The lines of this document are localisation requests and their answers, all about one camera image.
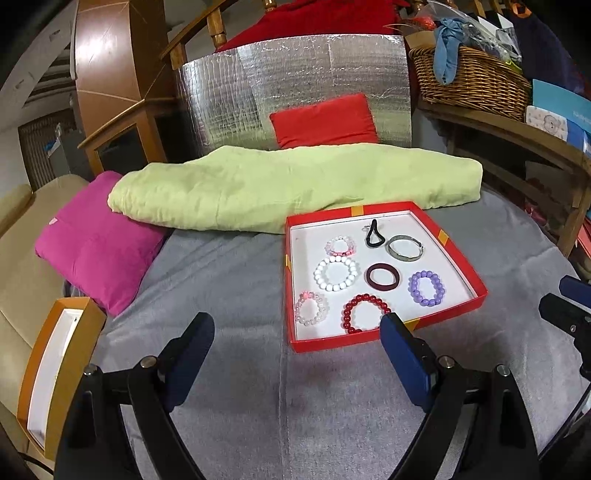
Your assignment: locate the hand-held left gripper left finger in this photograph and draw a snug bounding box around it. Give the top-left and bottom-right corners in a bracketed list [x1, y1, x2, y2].
[54, 311, 216, 480]

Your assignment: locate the silver bangle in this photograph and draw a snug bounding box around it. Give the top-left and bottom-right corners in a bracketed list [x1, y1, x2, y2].
[385, 234, 426, 263]

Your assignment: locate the beige sofa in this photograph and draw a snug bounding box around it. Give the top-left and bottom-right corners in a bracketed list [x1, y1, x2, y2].
[0, 174, 100, 464]

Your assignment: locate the wooden cabinet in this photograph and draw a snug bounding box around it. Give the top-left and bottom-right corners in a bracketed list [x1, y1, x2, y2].
[71, 0, 186, 179]

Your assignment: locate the wicker basket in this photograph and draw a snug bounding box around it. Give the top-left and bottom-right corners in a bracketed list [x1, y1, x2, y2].
[408, 45, 533, 117]

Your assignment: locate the red shallow box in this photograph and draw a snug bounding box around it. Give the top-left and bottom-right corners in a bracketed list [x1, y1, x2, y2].
[284, 200, 489, 354]

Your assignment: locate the white patterned card box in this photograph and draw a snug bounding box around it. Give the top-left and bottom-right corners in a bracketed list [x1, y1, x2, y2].
[525, 104, 570, 140]

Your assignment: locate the light green blanket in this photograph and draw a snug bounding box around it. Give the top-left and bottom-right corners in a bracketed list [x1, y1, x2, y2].
[107, 144, 484, 234]

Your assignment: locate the dark red bangle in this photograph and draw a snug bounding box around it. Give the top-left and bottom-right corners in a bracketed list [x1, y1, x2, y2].
[365, 263, 402, 293]

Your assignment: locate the wooden railing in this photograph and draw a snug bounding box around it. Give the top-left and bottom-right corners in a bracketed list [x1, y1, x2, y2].
[159, 0, 279, 71]

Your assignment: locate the grey bed cover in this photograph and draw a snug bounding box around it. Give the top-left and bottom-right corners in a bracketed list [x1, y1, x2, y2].
[90, 185, 585, 480]

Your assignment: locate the white bead bracelet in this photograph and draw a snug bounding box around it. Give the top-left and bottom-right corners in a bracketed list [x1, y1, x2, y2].
[313, 257, 359, 292]

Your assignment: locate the dark red cloth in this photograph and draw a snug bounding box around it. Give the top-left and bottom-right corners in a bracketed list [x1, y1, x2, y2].
[215, 0, 403, 54]

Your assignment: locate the blue cloth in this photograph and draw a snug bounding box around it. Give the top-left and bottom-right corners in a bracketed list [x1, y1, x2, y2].
[433, 17, 468, 86]

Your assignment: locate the orange box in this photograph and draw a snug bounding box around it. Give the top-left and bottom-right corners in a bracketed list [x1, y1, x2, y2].
[17, 296, 107, 450]

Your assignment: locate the magenta pillow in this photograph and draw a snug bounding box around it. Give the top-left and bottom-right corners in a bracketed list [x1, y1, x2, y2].
[34, 171, 172, 317]

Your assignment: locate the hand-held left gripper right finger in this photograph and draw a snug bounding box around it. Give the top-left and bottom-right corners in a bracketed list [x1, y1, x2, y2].
[379, 312, 542, 480]

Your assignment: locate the red cushion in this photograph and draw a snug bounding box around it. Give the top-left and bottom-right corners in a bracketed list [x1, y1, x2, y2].
[269, 92, 380, 150]

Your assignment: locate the silver foil mat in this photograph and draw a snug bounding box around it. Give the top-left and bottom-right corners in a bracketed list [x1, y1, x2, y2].
[175, 33, 413, 160]

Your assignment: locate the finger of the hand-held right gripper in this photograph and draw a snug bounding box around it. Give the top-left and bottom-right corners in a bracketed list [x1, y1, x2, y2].
[538, 292, 591, 356]
[558, 275, 591, 302]

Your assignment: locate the purple bead bracelet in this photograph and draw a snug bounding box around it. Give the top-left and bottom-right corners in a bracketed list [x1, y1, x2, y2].
[408, 270, 447, 308]

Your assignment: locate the blue flat box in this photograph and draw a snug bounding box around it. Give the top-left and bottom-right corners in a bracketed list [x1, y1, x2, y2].
[531, 78, 591, 154]

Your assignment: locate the pink clear bead bracelet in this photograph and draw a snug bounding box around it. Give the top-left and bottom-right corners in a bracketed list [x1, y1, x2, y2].
[294, 290, 329, 325]

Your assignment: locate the red bead bracelet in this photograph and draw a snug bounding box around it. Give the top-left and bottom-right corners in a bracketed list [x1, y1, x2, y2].
[342, 294, 392, 334]

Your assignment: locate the black hair tie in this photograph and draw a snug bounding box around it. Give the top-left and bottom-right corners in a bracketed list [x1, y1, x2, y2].
[362, 220, 387, 248]

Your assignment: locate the pale pink red bracelet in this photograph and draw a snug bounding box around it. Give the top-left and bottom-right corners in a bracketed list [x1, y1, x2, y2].
[324, 235, 357, 258]

